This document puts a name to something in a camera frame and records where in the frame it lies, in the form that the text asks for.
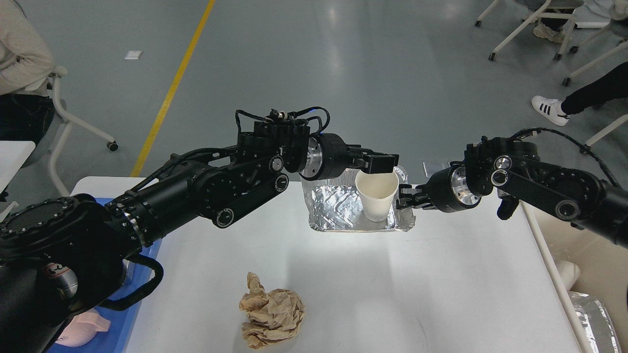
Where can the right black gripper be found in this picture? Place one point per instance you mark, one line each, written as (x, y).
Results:
(446, 191)

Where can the white chair at left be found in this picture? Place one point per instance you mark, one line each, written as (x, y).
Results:
(68, 120)

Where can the white chair base right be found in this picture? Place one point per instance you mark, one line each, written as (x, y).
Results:
(613, 125)

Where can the brown paper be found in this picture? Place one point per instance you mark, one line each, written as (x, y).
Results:
(273, 316)

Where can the pink plastic mug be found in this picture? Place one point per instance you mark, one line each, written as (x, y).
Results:
(83, 328)

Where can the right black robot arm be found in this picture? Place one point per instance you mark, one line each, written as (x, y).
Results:
(514, 167)

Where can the beige plastic bin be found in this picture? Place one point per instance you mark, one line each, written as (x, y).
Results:
(603, 265)

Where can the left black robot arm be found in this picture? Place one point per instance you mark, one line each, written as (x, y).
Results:
(63, 257)

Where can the foil tray in bin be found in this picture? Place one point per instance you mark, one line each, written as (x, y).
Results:
(596, 322)

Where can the white paper cup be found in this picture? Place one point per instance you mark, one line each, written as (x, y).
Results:
(376, 192)

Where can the seated person's dark leg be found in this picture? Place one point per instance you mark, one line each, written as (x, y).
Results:
(612, 85)

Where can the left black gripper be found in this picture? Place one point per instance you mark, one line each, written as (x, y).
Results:
(328, 156)

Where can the seated person beige top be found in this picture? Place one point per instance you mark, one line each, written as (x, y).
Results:
(26, 111)

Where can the floor socket plate left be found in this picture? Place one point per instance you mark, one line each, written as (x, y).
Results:
(432, 167)

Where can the aluminium foil tray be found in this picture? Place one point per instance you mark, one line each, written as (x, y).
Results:
(334, 206)

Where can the white striped sneaker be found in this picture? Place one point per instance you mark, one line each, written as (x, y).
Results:
(550, 109)

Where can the white side table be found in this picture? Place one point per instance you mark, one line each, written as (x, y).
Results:
(12, 156)

